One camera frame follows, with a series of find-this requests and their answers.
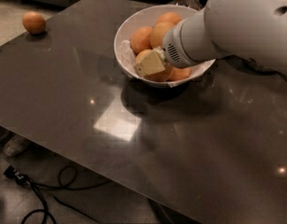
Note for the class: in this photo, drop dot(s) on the orange on table corner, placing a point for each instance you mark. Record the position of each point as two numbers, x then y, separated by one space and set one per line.
34 23

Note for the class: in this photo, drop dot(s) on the left orange in bowl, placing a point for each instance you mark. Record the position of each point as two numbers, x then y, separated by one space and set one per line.
140 39

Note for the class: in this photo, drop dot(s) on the front right orange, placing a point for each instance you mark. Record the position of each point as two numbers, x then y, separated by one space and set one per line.
180 74

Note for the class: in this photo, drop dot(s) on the white paper bowl liner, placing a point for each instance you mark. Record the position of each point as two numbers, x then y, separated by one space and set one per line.
126 59

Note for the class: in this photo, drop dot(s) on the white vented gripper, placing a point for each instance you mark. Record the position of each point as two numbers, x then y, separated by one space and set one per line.
170 48

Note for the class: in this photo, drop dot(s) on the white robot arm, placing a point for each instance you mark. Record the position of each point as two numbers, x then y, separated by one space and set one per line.
254 30

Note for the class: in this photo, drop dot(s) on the glass jar with grains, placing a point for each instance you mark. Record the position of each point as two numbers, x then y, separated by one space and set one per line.
260 69

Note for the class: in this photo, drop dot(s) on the white object under table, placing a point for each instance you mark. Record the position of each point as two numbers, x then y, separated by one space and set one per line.
16 145

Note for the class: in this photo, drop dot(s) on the orange in bowl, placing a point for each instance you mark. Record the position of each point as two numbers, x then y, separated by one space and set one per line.
140 39
172 17

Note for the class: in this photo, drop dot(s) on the white bowl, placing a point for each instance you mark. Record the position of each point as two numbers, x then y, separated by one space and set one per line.
148 17

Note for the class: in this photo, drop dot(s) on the top centre orange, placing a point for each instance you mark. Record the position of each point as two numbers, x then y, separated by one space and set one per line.
158 32

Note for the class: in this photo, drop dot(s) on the front large orange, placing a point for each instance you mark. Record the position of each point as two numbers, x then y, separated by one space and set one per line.
161 76

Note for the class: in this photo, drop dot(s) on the back orange in bowl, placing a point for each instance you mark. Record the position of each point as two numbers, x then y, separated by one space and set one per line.
172 17

